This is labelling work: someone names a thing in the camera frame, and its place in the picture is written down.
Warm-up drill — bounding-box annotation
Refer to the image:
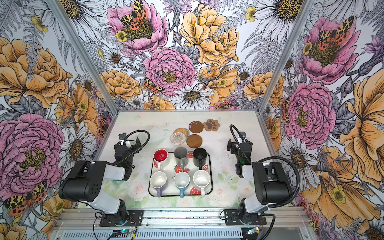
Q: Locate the paw shaped wooden coaster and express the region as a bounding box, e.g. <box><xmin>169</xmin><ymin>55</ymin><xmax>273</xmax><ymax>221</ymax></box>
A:
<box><xmin>203</xmin><ymin>119</ymin><xmax>221</xmax><ymax>132</ymax></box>

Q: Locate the plain round wooden coaster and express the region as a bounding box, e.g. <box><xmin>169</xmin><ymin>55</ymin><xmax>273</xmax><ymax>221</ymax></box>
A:
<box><xmin>187</xmin><ymin>134</ymin><xmax>203</xmax><ymax>149</ymax></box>

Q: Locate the scratched dark wooden coaster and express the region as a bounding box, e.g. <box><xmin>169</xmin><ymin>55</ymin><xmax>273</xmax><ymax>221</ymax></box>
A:
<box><xmin>189</xmin><ymin>121</ymin><xmax>204</xmax><ymax>134</ymax></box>

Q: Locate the multicolour braided coaster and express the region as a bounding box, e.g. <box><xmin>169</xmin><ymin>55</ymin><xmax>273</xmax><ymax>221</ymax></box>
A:
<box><xmin>170</xmin><ymin>132</ymin><xmax>187</xmax><ymax>146</ymax></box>

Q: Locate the woven rattan coaster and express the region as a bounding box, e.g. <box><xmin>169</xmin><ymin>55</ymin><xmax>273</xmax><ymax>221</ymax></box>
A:
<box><xmin>174</xmin><ymin>128</ymin><xmax>190</xmax><ymax>138</ymax></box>

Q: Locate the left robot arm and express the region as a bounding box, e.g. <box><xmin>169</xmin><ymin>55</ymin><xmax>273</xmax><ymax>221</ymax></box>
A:
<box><xmin>59</xmin><ymin>139</ymin><xmax>142</xmax><ymax>226</ymax></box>

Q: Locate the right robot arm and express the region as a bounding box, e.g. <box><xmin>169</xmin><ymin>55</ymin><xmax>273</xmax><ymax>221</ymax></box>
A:
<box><xmin>224</xmin><ymin>140</ymin><xmax>293</xmax><ymax>226</ymax></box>

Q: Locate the red interior mug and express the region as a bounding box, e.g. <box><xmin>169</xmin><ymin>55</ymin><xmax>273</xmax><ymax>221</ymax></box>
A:
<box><xmin>154</xmin><ymin>149</ymin><xmax>170</xmax><ymax>171</ymax></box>

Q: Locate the black mug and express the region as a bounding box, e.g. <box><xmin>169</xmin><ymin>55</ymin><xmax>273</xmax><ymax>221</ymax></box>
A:
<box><xmin>193</xmin><ymin>148</ymin><xmax>208</xmax><ymax>170</ymax></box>

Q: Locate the grey mug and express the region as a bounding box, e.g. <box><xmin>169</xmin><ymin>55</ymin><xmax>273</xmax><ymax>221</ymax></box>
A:
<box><xmin>174</xmin><ymin>147</ymin><xmax>189</xmax><ymax>170</ymax></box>

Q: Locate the strawberry print serving tray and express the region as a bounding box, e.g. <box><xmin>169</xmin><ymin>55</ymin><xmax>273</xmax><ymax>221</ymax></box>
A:
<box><xmin>148</xmin><ymin>152</ymin><xmax>214</xmax><ymax>198</ymax></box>

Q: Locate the green circuit board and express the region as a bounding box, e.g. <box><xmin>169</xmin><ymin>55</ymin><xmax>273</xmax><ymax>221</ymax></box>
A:
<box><xmin>113</xmin><ymin>229</ymin><xmax>135</xmax><ymax>239</ymax></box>

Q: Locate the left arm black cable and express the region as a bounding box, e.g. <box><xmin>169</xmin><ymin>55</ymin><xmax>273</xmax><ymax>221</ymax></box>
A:
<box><xmin>115</xmin><ymin>129</ymin><xmax>151</xmax><ymax>166</ymax></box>

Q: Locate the white mug purple handle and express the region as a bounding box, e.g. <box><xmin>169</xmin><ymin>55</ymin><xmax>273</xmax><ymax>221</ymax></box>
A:
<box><xmin>150</xmin><ymin>171</ymin><xmax>168</xmax><ymax>198</ymax></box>

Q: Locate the white mug blue handle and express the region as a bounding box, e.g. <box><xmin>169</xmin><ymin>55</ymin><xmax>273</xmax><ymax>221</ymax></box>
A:
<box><xmin>174</xmin><ymin>172</ymin><xmax>191</xmax><ymax>199</ymax></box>

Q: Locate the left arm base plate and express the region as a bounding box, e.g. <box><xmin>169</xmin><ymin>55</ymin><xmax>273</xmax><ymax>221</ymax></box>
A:
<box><xmin>99</xmin><ymin>210</ymin><xmax>144</xmax><ymax>227</ymax></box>

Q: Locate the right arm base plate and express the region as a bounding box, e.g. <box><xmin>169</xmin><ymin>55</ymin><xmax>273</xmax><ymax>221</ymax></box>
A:
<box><xmin>224</xmin><ymin>209</ymin><xmax>267</xmax><ymax>226</ymax></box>

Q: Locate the aluminium front rail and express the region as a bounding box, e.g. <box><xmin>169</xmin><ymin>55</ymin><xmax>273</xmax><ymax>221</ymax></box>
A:
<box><xmin>56</xmin><ymin>207</ymin><xmax>310</xmax><ymax>230</ymax></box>

